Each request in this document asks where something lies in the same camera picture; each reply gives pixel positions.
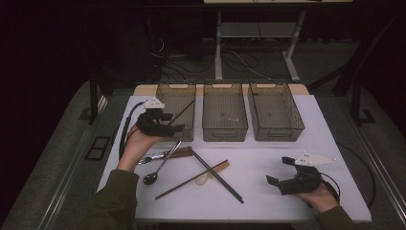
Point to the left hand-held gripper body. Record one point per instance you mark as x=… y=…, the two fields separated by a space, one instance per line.
x=151 y=124

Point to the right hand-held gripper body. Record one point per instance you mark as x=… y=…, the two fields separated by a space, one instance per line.
x=303 y=182

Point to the brown wooden chopstick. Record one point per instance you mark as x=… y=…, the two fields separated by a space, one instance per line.
x=185 y=109
x=178 y=187

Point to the smoked transparent plastic bin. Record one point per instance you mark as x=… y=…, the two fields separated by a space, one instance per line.
x=274 y=108
x=225 y=108
x=178 y=96

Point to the metal spoon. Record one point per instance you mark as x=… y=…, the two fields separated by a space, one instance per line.
x=150 y=179

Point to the black chopstick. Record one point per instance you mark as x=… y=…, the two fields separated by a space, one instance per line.
x=218 y=175

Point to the amber plastic spoon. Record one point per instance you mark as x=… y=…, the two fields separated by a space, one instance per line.
x=217 y=172

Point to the person's right hand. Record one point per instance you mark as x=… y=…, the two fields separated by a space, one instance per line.
x=320 y=198

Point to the person's left hand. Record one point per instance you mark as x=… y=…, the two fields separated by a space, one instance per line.
x=135 y=147

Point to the black metal stand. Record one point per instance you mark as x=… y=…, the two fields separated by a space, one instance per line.
x=356 y=89

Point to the black floor socket frame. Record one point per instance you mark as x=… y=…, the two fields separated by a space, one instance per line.
x=97 y=148

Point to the aluminium floor rail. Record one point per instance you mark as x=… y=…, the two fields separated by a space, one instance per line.
x=379 y=166
x=73 y=166

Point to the white metal desk frame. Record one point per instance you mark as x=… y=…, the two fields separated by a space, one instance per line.
x=218 y=48

